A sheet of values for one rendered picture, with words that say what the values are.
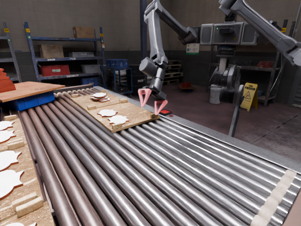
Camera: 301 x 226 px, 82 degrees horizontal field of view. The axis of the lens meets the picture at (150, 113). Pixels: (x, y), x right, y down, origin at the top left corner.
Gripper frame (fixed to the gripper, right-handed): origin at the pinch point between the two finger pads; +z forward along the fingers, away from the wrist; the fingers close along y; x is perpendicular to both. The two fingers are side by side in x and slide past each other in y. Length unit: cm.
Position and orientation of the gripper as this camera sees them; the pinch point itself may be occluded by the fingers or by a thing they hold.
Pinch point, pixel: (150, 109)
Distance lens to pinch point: 77.1
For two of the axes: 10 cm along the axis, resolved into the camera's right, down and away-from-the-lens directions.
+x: 7.3, -0.1, -6.8
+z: -2.3, 9.4, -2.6
